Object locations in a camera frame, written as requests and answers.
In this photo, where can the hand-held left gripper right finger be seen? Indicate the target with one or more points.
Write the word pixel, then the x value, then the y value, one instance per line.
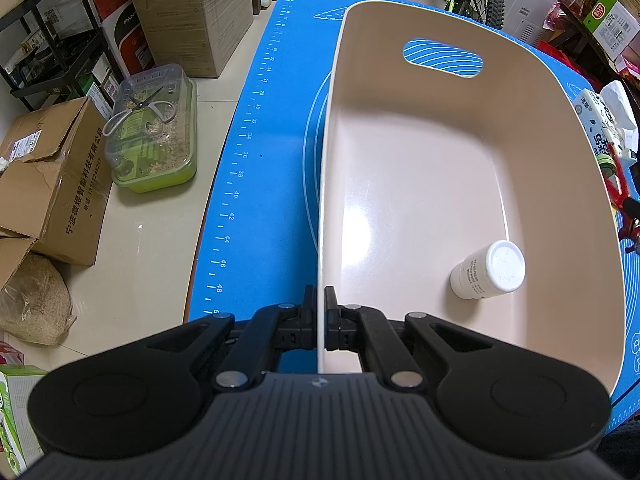
pixel 331 321

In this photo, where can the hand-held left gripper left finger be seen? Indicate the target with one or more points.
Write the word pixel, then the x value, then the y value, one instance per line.
pixel 310 321

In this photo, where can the white pill bottle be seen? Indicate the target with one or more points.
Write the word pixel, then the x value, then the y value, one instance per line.
pixel 480 272

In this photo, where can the beige plastic basket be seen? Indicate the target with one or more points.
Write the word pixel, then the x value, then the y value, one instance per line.
pixel 425 185

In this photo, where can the blue silicone mat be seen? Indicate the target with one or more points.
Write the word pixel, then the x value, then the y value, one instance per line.
pixel 270 185

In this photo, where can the clear pet cage green base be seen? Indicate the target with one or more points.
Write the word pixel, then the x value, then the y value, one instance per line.
pixel 150 155

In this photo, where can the bag of wood shavings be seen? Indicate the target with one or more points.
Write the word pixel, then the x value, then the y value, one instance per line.
pixel 35 300

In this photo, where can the open brown cardboard box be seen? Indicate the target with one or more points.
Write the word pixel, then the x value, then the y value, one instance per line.
pixel 55 180

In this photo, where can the green white carton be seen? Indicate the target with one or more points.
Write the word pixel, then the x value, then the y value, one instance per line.
pixel 17 410

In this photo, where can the large taped cardboard box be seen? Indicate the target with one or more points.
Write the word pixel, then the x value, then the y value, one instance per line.
pixel 195 25

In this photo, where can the red white appliance box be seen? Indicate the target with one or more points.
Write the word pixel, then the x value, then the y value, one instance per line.
pixel 125 35

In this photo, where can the printed tissue pack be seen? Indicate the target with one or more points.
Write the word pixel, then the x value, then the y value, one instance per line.
pixel 602 115

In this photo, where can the white appliance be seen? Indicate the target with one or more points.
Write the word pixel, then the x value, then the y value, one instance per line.
pixel 522 22

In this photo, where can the black metal shelf rack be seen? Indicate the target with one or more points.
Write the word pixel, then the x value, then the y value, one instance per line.
pixel 60 35

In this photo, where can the green cardboard box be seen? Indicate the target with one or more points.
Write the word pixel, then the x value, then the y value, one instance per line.
pixel 612 25

